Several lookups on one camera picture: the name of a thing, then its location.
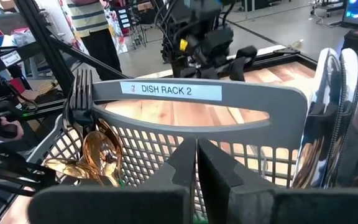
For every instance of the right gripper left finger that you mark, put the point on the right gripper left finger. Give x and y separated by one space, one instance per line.
120 205

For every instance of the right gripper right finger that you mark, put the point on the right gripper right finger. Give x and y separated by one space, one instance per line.
275 208

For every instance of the grey mesh cutlery basket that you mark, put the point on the grey mesh cutlery basket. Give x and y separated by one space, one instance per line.
259 102

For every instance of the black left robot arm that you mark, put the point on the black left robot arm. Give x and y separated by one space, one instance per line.
194 12

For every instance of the small yellow tag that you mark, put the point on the small yellow tag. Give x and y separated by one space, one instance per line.
183 44

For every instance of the black box white labels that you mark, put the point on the black box white labels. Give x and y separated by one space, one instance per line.
123 18

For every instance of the floral patterned cloth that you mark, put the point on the floral patterned cloth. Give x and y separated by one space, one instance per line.
117 31

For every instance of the person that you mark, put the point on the person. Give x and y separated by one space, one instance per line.
92 25

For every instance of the person's hand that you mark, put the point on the person's hand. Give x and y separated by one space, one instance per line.
11 127

